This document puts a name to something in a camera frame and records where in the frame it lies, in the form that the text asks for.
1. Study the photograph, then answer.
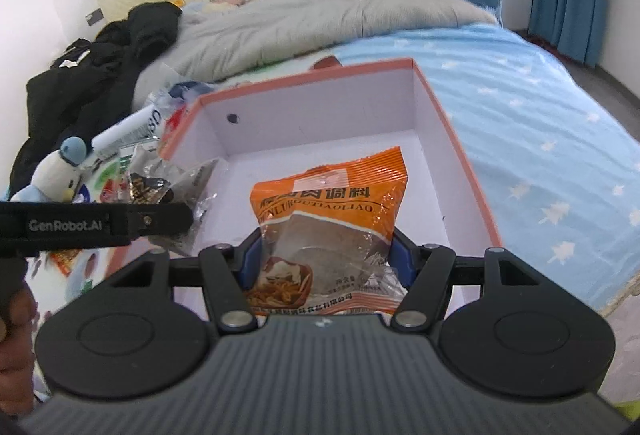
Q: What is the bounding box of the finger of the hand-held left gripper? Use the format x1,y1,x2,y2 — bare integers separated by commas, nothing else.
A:
126,202,196,248

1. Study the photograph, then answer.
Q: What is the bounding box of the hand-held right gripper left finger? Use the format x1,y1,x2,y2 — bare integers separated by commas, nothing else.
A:
105,228,264,336

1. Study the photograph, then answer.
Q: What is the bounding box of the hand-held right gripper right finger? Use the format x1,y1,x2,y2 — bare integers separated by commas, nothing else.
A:
389,228,546,334

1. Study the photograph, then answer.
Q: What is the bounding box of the orange-red clear snack packet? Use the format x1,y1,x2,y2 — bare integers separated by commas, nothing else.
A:
50,249,85,277

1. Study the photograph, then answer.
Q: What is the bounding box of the orange striped snack packet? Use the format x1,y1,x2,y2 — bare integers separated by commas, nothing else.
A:
247,145,408,318

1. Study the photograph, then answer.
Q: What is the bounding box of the pink cardboard box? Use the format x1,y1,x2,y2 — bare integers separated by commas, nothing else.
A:
107,58,503,316

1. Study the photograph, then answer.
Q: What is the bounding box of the person's left hand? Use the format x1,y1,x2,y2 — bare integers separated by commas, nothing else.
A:
0,286,53,432

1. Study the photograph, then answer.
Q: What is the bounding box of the plush penguin toy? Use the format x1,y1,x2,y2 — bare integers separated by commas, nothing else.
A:
10,136,88,203

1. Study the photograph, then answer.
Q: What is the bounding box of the fruit printed mat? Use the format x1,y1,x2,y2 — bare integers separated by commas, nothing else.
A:
0,50,351,351

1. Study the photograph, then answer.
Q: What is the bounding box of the white tube bottle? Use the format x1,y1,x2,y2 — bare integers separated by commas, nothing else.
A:
91,108,161,158

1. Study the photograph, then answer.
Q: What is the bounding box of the clear printed plastic bag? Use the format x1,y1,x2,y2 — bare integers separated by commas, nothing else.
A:
147,80,221,141

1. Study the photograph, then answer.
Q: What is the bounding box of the black jacket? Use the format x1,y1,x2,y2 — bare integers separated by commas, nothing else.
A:
7,2,183,196

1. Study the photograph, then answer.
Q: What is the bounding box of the grey duvet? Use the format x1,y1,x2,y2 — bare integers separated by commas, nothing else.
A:
137,0,498,83

